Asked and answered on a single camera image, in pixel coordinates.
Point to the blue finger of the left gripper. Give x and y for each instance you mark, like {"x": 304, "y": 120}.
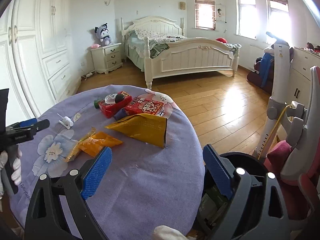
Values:
{"x": 27, "y": 123}

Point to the white-gloved left hand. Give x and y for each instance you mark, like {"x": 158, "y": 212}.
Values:
{"x": 16, "y": 166}

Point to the clothes pile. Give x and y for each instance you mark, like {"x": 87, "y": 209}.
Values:
{"x": 263, "y": 73}

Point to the grey plush toy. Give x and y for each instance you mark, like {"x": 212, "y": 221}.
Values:
{"x": 102, "y": 33}

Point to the red candy box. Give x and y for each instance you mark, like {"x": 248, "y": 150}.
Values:
{"x": 142, "y": 105}
{"x": 110, "y": 110}

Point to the white dresser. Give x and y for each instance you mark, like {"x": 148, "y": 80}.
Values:
{"x": 300, "y": 75}

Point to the yellow mailer bag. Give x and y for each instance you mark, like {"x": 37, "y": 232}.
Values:
{"x": 143, "y": 127}

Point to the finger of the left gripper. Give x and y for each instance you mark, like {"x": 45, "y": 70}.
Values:
{"x": 40, "y": 125}

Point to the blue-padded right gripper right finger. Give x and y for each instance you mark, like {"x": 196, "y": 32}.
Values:
{"x": 218, "y": 170}

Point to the red candy box front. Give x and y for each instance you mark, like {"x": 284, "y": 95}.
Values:
{"x": 142, "y": 105}

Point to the black mouse in blister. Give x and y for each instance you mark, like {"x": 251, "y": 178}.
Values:
{"x": 114, "y": 98}

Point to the red candy box rear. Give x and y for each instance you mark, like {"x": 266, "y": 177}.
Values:
{"x": 110, "y": 110}

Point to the green gum pack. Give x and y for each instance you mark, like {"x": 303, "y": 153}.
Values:
{"x": 96, "y": 104}

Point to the orange plastic wrapper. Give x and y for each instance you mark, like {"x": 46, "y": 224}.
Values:
{"x": 92, "y": 143}

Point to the white wardrobe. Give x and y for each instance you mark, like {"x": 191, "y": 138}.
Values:
{"x": 37, "y": 64}

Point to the white-gloved right hand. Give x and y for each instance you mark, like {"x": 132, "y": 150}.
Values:
{"x": 166, "y": 233}

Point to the black trash bin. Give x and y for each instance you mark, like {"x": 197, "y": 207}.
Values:
{"x": 214, "y": 205}

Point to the white nightstand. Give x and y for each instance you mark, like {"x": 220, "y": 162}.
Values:
{"x": 107, "y": 58}

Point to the red office chair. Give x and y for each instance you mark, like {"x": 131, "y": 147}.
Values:
{"x": 295, "y": 160}

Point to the white wooden bed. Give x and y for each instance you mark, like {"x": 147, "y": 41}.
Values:
{"x": 160, "y": 45}

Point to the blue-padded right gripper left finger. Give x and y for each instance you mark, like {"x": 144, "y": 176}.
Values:
{"x": 93, "y": 172}

